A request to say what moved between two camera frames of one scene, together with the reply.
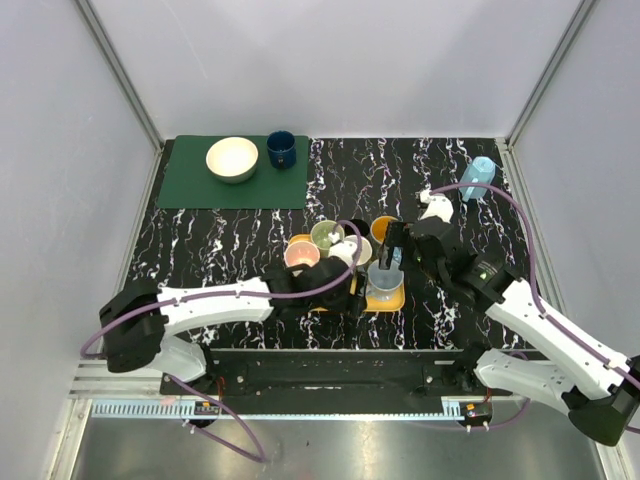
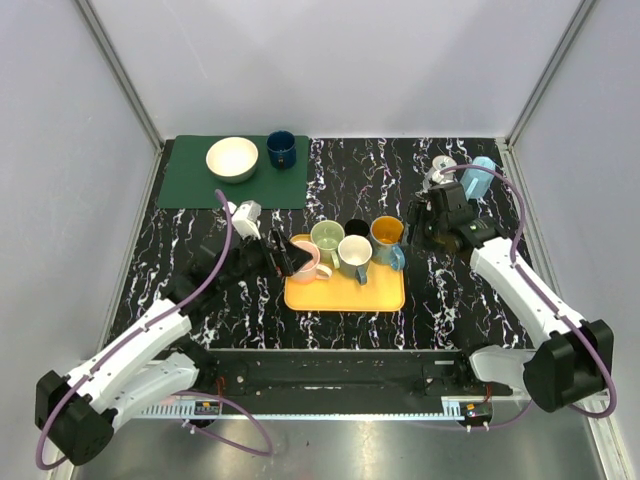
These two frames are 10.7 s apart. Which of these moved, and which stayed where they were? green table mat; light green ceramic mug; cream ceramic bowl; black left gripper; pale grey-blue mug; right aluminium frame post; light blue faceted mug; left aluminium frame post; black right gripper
Moved: black right gripper; black left gripper; pale grey-blue mug
Stayed: light green ceramic mug; light blue faceted mug; right aluminium frame post; left aluminium frame post; green table mat; cream ceramic bowl
